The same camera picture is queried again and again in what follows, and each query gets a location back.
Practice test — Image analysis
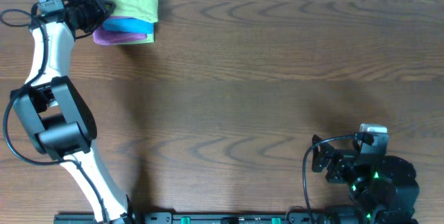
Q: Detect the lower purple folded cloth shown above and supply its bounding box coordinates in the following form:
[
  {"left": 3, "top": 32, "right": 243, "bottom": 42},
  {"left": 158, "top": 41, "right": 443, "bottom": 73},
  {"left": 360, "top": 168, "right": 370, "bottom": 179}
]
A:
[{"left": 93, "top": 26, "right": 134, "bottom": 46}]

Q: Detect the blue folded cloth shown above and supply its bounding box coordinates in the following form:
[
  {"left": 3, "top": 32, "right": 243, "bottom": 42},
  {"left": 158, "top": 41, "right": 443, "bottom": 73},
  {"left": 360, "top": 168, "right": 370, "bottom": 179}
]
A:
[{"left": 102, "top": 17, "right": 154, "bottom": 34}]

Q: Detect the light green bottom cloth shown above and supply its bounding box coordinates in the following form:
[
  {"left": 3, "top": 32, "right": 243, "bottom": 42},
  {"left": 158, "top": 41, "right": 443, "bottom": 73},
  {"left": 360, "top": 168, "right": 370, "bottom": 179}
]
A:
[{"left": 122, "top": 33, "right": 155, "bottom": 45}]

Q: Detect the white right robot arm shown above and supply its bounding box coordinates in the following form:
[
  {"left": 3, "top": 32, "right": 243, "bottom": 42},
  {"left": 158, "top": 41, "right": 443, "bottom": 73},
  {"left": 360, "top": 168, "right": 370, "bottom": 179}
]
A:
[{"left": 309, "top": 130, "right": 420, "bottom": 223}]

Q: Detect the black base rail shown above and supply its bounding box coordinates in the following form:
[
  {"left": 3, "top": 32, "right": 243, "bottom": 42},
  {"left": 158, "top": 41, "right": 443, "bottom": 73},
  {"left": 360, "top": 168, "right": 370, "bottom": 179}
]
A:
[{"left": 53, "top": 212, "right": 356, "bottom": 224}]

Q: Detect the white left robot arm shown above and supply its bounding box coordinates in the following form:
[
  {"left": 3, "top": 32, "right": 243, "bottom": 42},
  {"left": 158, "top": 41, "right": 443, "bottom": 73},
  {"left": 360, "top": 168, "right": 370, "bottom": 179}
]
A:
[{"left": 3, "top": 0, "right": 144, "bottom": 223}]

